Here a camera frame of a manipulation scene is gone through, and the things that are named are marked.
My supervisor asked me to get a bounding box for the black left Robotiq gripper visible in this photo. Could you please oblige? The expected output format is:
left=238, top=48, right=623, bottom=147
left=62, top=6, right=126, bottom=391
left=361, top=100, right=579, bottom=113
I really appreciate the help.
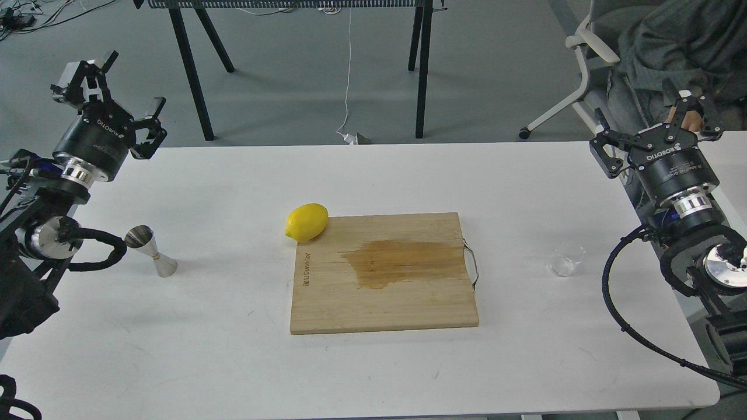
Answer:
left=50, top=50, right=167, bottom=183

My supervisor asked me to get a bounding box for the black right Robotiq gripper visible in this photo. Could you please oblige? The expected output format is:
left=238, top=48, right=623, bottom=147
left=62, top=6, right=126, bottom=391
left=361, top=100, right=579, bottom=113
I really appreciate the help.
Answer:
left=589, top=80, right=725, bottom=208

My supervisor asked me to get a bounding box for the steel cocktail jigger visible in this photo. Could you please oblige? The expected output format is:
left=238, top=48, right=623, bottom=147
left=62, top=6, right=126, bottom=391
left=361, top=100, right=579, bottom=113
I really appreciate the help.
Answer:
left=124, top=225, right=178, bottom=278

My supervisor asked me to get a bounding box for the small clear glass cup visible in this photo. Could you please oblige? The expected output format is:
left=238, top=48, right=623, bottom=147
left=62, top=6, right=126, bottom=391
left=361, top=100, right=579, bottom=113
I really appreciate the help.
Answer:
left=547, top=242, right=587, bottom=278

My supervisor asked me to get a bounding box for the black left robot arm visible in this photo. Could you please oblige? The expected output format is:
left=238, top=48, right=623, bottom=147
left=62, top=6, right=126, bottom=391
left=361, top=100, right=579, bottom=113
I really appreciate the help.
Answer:
left=1, top=51, right=166, bottom=339

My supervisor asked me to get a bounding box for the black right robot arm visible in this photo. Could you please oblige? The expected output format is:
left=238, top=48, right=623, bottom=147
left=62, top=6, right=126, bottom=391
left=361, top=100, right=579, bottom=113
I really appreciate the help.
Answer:
left=589, top=79, right=745, bottom=389

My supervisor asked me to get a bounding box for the white side table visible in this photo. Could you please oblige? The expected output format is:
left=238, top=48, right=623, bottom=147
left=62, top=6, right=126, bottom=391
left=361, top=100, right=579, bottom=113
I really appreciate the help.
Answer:
left=699, top=131, right=746, bottom=236

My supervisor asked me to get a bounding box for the person in grey clothes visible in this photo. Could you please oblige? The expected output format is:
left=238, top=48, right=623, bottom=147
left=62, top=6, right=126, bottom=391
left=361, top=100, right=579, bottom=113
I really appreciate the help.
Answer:
left=606, top=1, right=746, bottom=134

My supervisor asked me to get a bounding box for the white office chair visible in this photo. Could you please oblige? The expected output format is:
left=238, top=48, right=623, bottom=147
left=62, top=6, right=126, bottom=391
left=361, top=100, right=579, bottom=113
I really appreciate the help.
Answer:
left=519, top=0, right=643, bottom=141

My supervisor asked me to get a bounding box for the yellow lemon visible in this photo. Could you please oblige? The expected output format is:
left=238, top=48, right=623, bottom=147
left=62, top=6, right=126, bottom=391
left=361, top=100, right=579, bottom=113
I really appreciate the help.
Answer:
left=284, top=203, right=329, bottom=243

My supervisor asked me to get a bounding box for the bamboo cutting board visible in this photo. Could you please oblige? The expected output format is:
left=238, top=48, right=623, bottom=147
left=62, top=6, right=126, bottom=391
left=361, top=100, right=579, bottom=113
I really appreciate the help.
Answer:
left=289, top=212, right=479, bottom=335

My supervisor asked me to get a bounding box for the black metal table frame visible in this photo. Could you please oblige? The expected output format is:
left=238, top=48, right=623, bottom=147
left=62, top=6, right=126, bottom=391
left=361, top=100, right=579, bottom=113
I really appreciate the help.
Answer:
left=133, top=0, right=449, bottom=142

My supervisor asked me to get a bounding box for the white power cable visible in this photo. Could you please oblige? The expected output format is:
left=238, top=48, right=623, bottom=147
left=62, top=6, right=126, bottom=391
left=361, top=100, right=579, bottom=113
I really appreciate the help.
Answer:
left=335, top=7, right=371, bottom=145

